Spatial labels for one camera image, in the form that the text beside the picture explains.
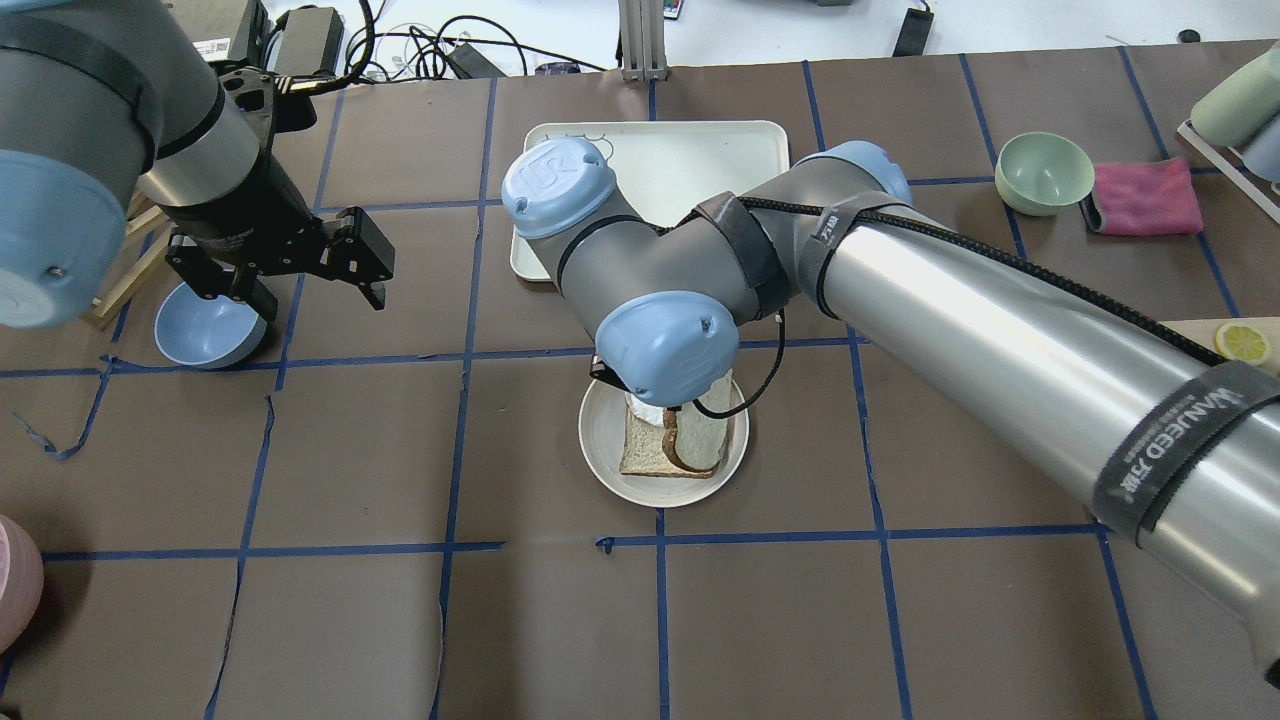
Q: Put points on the white wire cup rack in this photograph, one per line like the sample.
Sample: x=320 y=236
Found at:
x=1265 y=200

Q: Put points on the aluminium frame post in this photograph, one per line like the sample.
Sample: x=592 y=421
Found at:
x=643 y=41

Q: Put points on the lemon half slice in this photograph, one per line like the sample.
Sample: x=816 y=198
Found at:
x=1243 y=342

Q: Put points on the fried egg toy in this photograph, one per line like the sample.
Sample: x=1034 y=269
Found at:
x=650 y=414

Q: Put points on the blue cup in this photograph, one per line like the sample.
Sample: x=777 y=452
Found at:
x=1261 y=156

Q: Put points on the white bear tray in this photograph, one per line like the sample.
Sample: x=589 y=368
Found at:
x=663 y=168

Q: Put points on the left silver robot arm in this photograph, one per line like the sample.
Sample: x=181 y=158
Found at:
x=104 y=99

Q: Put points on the brown-crust bread slice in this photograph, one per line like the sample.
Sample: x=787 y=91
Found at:
x=692 y=442

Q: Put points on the black power adapter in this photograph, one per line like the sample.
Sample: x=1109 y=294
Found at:
x=914 y=32

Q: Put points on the blue bowl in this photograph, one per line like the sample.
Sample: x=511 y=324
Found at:
x=206 y=334

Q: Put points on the green cup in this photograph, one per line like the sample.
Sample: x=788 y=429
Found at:
x=1240 y=106

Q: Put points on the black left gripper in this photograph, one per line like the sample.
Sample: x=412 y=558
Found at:
x=243 y=228

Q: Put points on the bamboo cutting board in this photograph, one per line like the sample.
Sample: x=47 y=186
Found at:
x=1201 y=332

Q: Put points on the bread slice on plate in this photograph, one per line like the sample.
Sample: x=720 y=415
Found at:
x=641 y=455

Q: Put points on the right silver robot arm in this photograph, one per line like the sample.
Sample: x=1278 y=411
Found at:
x=1168 y=443

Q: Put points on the white round plate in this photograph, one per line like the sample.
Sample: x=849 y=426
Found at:
x=602 y=439

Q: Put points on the wooden rack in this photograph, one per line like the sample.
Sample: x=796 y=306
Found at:
x=139 y=258

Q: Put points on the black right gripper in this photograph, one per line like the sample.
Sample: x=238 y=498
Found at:
x=603 y=372

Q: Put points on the green bowl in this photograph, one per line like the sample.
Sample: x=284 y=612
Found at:
x=1040 y=174

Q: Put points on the pink cloth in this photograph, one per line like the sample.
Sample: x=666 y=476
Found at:
x=1143 y=199

